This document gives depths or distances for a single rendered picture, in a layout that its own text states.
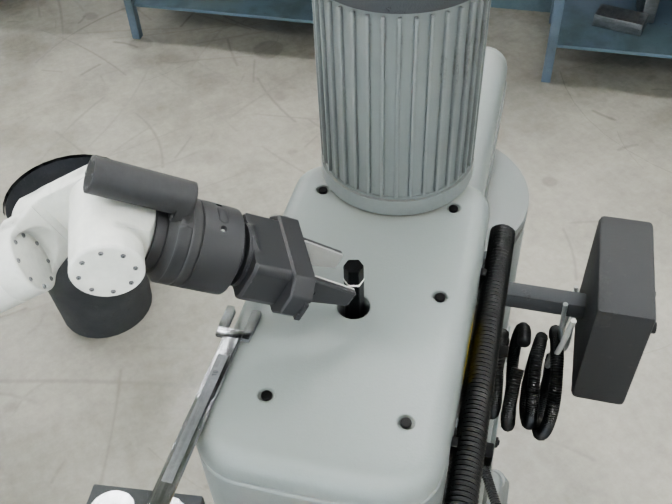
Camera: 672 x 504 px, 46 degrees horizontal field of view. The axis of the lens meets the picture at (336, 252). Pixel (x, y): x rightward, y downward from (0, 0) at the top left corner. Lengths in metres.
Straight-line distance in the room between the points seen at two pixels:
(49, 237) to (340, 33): 0.36
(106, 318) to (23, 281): 2.59
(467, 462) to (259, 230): 0.33
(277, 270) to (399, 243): 0.23
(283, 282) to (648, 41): 4.11
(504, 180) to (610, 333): 0.49
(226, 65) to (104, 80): 0.71
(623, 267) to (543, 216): 2.64
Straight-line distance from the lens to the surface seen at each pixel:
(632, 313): 1.16
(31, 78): 5.14
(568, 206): 3.92
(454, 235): 0.98
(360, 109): 0.91
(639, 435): 3.17
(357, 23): 0.86
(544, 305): 1.28
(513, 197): 1.54
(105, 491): 1.66
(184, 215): 0.74
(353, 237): 0.97
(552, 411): 1.32
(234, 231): 0.76
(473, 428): 0.91
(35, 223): 0.80
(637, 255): 1.24
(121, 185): 0.71
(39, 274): 0.79
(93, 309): 3.31
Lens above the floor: 2.57
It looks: 46 degrees down
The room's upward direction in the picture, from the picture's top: 3 degrees counter-clockwise
